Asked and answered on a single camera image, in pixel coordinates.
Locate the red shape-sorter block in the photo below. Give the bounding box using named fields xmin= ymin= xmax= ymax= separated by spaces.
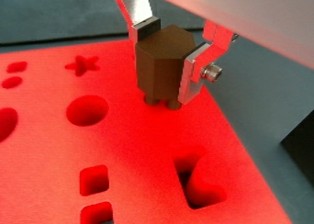
xmin=0 ymin=41 xmax=292 ymax=224

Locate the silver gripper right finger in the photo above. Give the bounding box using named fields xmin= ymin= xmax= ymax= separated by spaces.
xmin=178 ymin=21 xmax=233 ymax=104

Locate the brown hexagonal three-prong peg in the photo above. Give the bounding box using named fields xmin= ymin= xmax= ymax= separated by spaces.
xmin=135 ymin=25 xmax=197 ymax=110

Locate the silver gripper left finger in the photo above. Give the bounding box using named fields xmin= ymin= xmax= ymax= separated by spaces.
xmin=115 ymin=0 xmax=161 ymax=44

